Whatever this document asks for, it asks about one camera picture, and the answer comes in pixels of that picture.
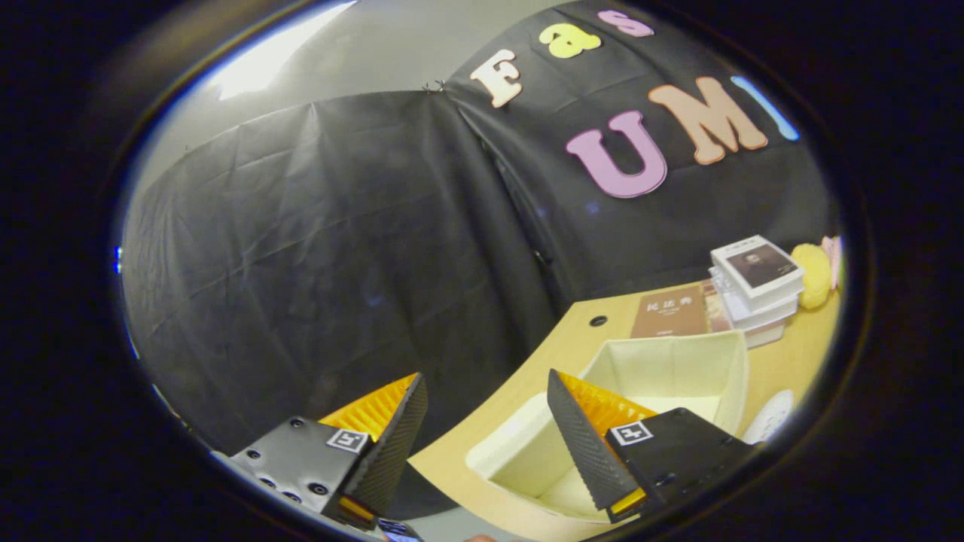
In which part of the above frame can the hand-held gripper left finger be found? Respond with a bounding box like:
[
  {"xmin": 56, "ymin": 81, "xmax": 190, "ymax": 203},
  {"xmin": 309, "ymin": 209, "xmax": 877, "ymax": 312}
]
[{"xmin": 211, "ymin": 373, "xmax": 429, "ymax": 531}]

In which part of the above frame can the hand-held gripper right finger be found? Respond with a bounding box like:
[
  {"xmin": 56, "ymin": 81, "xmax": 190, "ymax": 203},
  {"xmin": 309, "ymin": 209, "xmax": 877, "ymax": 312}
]
[{"xmin": 546, "ymin": 368, "xmax": 754, "ymax": 524}]

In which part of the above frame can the beige fabric storage box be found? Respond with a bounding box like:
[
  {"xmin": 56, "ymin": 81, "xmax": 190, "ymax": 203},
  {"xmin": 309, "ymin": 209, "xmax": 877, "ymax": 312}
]
[{"xmin": 465, "ymin": 330, "xmax": 750, "ymax": 525}]

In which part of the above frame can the white striped canvas shoe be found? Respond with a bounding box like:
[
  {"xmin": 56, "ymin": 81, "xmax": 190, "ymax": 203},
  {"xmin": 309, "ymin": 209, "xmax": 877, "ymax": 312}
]
[{"xmin": 742, "ymin": 389, "xmax": 795, "ymax": 446}]

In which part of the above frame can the brown book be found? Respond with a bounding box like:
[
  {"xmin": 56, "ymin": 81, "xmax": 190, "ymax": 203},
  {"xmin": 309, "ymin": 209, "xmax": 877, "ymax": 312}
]
[{"xmin": 631, "ymin": 282, "xmax": 731, "ymax": 340}]

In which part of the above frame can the plain white book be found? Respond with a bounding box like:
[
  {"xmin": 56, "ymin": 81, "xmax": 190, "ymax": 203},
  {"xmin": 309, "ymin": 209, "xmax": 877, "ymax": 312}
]
[
  {"xmin": 709, "ymin": 267, "xmax": 799, "ymax": 330},
  {"xmin": 742, "ymin": 318, "xmax": 786, "ymax": 349}
]

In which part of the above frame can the white book with dark photo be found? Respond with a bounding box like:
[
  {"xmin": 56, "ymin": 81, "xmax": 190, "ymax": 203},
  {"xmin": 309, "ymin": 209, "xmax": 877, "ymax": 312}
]
[{"xmin": 709, "ymin": 235, "xmax": 805, "ymax": 312}]

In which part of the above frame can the round yellow plush cushion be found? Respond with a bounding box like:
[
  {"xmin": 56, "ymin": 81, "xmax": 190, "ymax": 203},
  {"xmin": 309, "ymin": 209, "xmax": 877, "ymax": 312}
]
[{"xmin": 790, "ymin": 242, "xmax": 834, "ymax": 310}]

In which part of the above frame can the pink plush toy green shirt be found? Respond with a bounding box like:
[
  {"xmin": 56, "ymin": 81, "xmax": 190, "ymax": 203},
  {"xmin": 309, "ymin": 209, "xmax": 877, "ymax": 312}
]
[{"xmin": 821, "ymin": 236, "xmax": 844, "ymax": 291}]

